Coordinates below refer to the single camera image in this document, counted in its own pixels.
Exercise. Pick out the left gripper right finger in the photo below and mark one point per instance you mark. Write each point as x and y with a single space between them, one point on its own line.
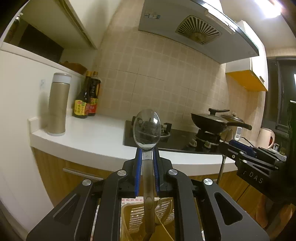
202 210

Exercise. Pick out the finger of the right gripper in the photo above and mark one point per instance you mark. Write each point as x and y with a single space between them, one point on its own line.
274 153
247 149

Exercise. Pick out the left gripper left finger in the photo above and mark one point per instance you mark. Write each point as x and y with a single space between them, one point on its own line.
91 211

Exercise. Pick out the stainless steel spoon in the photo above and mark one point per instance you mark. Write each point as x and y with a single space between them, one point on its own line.
146 134

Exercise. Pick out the person's right hand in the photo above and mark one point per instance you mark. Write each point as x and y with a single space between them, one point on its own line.
278 216

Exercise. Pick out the white electric kettle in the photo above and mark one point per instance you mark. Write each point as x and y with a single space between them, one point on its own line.
265 138

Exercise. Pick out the yellow plastic utensil basket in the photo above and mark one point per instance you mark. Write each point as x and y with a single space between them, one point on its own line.
132 225

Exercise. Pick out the black wok with lid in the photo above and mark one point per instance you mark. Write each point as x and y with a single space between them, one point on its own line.
213 123

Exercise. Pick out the black gas stove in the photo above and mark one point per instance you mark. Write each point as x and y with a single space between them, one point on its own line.
178 141

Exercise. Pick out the white yellow upper cabinet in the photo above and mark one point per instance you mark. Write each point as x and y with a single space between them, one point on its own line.
251 73

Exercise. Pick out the dark window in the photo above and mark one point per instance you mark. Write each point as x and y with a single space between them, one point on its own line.
281 89

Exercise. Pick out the front soy sauce bottle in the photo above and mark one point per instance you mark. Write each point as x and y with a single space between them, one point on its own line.
82 101

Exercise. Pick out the soy sauce bottle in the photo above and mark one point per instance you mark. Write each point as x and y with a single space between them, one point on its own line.
82 101
94 93

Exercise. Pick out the gold thermos bottle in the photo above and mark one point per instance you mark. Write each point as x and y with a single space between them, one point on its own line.
58 99

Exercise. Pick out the grey range hood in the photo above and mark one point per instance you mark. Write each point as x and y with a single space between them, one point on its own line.
198 25

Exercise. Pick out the rear soy sauce bottle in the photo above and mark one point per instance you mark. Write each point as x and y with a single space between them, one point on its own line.
94 93

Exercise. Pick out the brown box on shelf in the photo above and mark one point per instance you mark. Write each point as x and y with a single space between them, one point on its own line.
76 67

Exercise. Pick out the white upper left cabinet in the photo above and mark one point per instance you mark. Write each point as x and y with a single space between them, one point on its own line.
69 24

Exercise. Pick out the silver cabinet handle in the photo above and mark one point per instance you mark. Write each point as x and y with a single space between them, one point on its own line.
82 174

